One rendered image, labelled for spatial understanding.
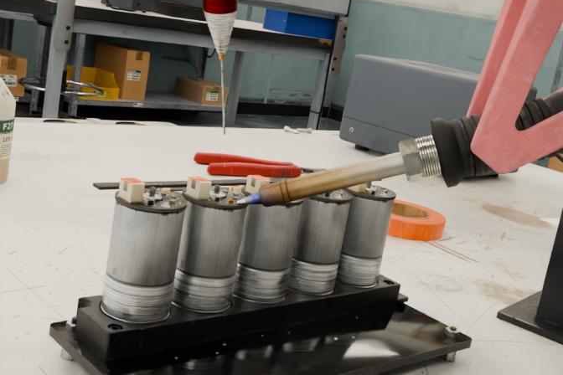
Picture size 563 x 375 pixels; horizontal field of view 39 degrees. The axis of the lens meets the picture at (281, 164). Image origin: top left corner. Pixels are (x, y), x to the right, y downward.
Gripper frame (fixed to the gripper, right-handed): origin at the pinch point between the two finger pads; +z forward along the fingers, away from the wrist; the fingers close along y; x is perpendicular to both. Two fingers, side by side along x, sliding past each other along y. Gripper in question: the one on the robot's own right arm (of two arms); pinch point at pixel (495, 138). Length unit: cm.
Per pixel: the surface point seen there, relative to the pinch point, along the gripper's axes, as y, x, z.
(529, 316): -10.7, 10.1, 5.6
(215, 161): -33.3, -7.0, 15.1
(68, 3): -234, -77, 55
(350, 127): -53, 1, 8
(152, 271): 2.3, -6.3, 10.8
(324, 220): -3.5, -2.1, 6.9
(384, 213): -5.8, 0.0, 5.4
